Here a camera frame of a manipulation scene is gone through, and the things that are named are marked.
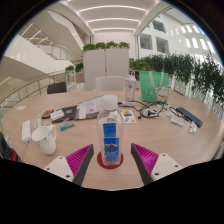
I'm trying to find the white mug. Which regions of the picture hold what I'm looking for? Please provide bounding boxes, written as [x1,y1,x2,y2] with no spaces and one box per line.
[30,124,58,156]

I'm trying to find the printed booklet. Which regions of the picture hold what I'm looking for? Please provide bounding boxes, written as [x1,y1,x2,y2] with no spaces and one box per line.
[74,95,104,121]

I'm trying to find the printed paper flyer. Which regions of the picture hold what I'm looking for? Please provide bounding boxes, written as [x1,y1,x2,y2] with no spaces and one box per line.
[119,109,137,124]

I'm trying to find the clear blue-labelled water bottle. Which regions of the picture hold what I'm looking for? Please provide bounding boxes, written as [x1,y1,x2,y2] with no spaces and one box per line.
[96,94,125,167]

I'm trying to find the orange and black box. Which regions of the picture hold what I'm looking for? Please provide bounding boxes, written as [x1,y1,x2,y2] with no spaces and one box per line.
[41,108,55,120]

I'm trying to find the white chair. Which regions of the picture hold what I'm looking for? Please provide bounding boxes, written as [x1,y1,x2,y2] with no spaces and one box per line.
[94,75,126,92]

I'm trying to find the translucent shaker bottle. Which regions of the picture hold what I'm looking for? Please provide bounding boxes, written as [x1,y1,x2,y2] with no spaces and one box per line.
[124,73,138,102]

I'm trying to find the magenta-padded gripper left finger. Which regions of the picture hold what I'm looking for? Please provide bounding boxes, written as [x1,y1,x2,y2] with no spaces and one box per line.
[43,143,95,187]

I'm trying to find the white power strip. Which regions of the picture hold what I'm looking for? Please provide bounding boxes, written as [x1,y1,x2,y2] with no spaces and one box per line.
[21,119,32,144]

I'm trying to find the wooden planter with plants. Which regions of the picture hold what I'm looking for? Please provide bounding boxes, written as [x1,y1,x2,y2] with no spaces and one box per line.
[129,59,151,81]

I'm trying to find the row of green hedge plants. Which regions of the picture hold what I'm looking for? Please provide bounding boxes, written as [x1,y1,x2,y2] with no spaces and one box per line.
[143,53,224,104]

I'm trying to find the black cables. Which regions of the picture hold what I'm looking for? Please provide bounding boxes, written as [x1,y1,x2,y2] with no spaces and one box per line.
[118,99,183,119]

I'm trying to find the green tote bag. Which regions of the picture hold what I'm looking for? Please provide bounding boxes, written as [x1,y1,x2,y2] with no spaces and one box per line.
[138,70,170,104]

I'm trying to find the red and black chair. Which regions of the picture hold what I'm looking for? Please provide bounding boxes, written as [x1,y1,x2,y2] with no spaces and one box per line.
[0,131,19,162]

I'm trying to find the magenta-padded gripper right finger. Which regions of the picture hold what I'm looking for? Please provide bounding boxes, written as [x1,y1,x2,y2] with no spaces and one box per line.
[130,143,184,186]

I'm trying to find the small white packet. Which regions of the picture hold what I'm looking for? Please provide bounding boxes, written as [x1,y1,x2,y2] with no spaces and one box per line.
[49,109,66,123]

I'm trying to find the small planters with plants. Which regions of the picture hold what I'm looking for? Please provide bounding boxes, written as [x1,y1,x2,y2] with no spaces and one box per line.
[64,63,85,84]

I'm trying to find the glass balustrade with handrail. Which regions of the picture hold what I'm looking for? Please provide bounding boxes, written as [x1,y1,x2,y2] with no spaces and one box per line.
[0,69,68,108]

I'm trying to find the teal marker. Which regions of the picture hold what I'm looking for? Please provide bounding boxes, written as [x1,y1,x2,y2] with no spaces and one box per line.
[59,120,76,132]

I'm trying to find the black notebook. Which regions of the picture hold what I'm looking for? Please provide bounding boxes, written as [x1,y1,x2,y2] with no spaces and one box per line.
[51,105,78,124]

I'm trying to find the white cabinet topped with plants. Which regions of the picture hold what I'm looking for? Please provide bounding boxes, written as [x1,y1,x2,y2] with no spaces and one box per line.
[82,40,131,92]

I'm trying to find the small white box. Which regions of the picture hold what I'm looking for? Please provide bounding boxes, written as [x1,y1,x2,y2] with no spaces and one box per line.
[189,120,198,134]
[169,114,185,127]

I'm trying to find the ceiling light strips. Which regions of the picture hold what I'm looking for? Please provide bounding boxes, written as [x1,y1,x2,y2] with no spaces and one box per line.
[78,3,148,34]

